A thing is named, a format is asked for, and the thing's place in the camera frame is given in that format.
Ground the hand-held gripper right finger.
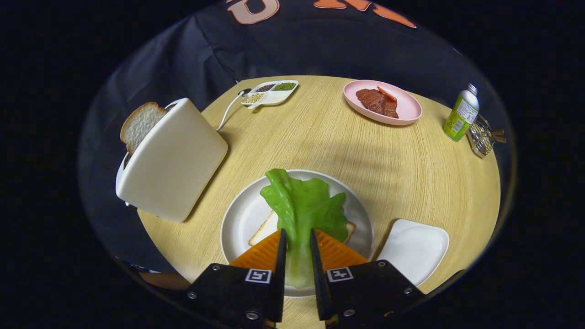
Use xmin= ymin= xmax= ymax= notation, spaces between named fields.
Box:
xmin=309 ymin=228 xmax=425 ymax=329

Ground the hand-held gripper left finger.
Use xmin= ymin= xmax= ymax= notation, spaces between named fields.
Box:
xmin=185 ymin=228 xmax=287 ymax=329

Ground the green lettuce leaf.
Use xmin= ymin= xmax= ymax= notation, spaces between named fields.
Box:
xmin=260 ymin=168 xmax=349 ymax=290

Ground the toasted bread slice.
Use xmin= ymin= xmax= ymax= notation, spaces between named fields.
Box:
xmin=120 ymin=101 xmax=168 ymax=155

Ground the white bread slice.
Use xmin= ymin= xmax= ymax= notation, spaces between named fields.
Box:
xmin=248 ymin=209 xmax=357 ymax=247

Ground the round white plate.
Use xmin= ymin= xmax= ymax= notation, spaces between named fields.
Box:
xmin=220 ymin=170 xmax=375 ymax=298

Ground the square white plate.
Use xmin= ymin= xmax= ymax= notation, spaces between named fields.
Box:
xmin=376 ymin=219 xmax=450 ymax=287

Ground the white toaster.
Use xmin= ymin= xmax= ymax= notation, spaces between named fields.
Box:
xmin=115 ymin=98 xmax=229 ymax=223

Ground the white divided bean dish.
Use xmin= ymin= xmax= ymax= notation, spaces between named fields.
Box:
xmin=241 ymin=80 xmax=299 ymax=109

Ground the brown meat piece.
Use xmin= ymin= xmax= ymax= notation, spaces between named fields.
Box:
xmin=356 ymin=88 xmax=399 ymax=119

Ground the pink plate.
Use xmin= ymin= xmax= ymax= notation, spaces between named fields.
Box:
xmin=343 ymin=80 xmax=423 ymax=126

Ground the green label bottle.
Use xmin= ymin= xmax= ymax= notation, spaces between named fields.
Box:
xmin=443 ymin=83 xmax=480 ymax=142

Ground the black backdrop cloth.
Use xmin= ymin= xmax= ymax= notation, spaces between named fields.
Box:
xmin=78 ymin=0 xmax=503 ymax=275

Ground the white toaster cable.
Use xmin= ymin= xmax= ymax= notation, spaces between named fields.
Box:
xmin=216 ymin=89 xmax=251 ymax=132

